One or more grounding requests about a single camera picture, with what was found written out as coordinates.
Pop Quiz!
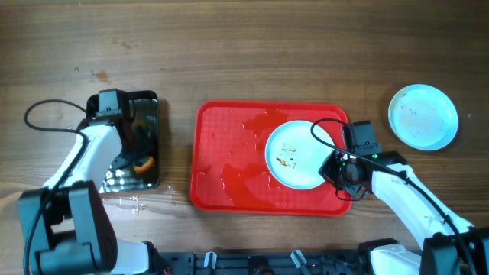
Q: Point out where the orange green scrub sponge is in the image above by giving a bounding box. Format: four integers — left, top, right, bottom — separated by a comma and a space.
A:
133, 156, 155, 174

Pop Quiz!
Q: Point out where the red plastic tray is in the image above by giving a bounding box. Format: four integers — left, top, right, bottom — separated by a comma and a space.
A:
189, 100, 351, 217

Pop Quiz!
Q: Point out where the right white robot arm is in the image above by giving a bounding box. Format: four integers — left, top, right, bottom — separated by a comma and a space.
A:
316, 121, 488, 274

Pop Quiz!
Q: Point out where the black mounting rail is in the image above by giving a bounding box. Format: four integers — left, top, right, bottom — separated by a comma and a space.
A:
161, 250, 368, 275

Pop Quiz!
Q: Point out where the black water basin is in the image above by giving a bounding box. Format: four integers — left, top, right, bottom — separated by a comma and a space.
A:
86, 90, 159, 193

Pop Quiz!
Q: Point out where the light blue plate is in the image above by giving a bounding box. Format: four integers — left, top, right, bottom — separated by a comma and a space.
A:
387, 84, 459, 151
264, 120, 334, 190

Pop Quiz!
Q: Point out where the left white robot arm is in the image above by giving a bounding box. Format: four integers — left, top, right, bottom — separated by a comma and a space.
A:
18, 89, 158, 274

